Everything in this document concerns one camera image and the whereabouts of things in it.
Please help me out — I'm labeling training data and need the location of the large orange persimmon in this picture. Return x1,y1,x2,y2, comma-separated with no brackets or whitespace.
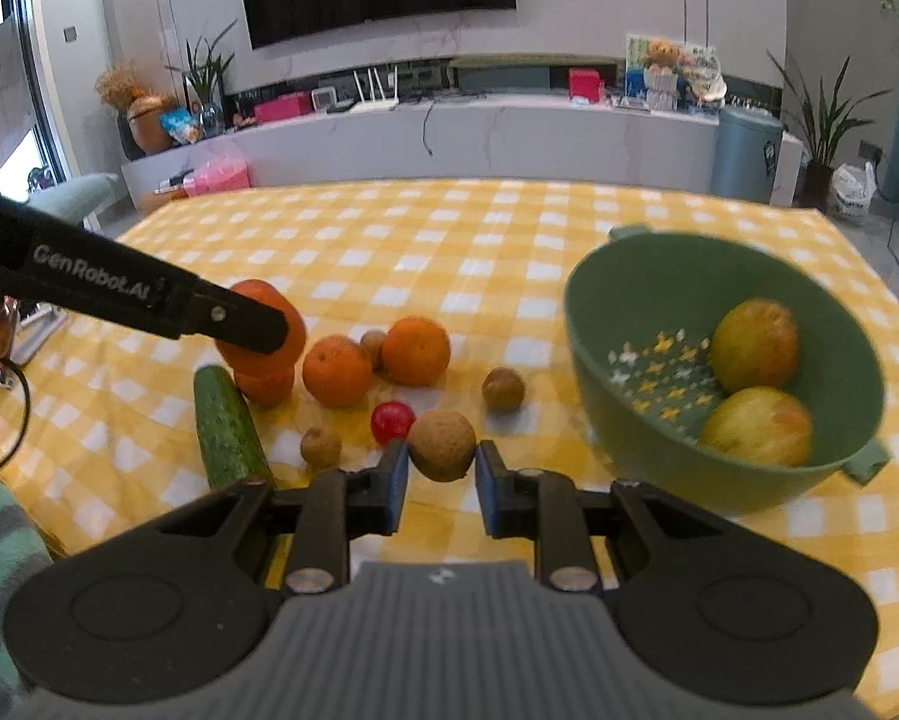
215,280,306,377

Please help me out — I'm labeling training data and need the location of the red cherry tomato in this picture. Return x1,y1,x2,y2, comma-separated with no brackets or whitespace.
370,400,417,445

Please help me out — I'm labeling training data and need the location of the green cucumber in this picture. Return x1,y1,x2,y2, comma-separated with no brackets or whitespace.
193,364,275,491

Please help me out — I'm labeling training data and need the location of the orange tangerine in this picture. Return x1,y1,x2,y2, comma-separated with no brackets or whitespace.
301,335,373,410
381,316,451,387

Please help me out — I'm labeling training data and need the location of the green colander bowl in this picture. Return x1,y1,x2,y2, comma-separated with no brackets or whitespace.
564,227,891,514

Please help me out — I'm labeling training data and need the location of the pink storage box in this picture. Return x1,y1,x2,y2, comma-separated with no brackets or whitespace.
182,158,253,197

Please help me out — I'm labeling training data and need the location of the brown round vase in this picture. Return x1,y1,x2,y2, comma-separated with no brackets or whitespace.
125,94,178,154

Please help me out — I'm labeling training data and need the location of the yellow checkered tablecloth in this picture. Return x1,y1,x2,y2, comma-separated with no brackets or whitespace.
0,181,899,718

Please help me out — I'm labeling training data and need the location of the pink box on counter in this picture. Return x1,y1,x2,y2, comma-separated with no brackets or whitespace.
254,91,313,124

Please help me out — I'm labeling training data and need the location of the yellow apple lower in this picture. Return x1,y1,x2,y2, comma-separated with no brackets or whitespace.
699,387,814,466

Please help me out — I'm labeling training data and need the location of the yellow apple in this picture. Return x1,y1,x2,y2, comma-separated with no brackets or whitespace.
710,298,799,394
699,387,814,466

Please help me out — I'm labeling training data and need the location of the potted plant on counter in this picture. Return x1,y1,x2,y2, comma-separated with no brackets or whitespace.
168,21,236,138

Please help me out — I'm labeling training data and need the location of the white wifi router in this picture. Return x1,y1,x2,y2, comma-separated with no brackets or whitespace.
352,67,399,112

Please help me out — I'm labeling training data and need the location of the yellow apple upper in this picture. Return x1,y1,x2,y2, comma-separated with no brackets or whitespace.
710,298,799,394

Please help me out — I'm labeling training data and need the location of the white marble tv counter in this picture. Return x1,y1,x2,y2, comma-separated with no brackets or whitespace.
119,92,806,210

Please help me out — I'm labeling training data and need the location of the potted plant right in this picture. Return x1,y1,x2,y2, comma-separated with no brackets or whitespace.
769,54,891,213

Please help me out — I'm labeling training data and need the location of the blue grey trash bin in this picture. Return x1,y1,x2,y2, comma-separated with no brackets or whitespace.
710,106,783,205

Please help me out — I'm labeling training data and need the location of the red box on counter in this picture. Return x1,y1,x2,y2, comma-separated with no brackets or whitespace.
568,68,604,104

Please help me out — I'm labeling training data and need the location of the white plastic bag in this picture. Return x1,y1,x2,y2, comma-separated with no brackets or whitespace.
827,161,876,223

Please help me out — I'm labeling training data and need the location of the teddy bear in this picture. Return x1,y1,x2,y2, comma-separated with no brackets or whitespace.
645,37,681,71

